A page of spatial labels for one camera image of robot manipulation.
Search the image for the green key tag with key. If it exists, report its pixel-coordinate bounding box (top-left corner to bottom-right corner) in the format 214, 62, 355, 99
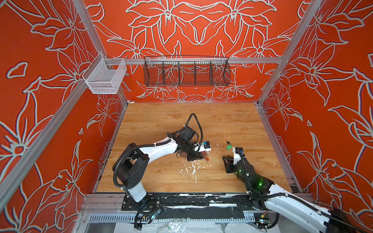
226, 141, 232, 150

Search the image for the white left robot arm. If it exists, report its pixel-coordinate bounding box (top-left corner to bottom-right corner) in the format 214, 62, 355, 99
112, 126, 211, 204

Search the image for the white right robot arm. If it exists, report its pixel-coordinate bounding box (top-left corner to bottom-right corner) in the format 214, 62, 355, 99
222, 154, 357, 233

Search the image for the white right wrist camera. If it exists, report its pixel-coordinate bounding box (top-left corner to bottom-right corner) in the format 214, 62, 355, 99
232, 147, 243, 165

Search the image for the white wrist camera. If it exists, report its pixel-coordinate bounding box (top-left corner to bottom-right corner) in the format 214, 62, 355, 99
198, 141, 211, 152
232, 147, 243, 165

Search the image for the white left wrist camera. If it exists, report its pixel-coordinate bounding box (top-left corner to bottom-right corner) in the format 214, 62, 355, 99
198, 141, 211, 152

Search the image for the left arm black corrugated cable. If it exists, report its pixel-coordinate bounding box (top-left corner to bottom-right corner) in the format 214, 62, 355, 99
113, 113, 204, 188

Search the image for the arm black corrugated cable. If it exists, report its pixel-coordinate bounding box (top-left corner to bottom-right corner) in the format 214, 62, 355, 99
113, 113, 204, 188
235, 148, 368, 233

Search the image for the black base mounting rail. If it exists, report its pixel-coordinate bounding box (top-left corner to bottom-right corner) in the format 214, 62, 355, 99
122, 192, 277, 222

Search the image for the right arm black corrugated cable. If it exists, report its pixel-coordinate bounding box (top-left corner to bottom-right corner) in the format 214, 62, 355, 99
235, 148, 368, 233

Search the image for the black wire wall basket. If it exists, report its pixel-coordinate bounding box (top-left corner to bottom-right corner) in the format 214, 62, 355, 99
143, 55, 232, 87

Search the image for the white wire wall basket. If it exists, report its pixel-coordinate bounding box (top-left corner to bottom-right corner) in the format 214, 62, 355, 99
83, 53, 127, 94

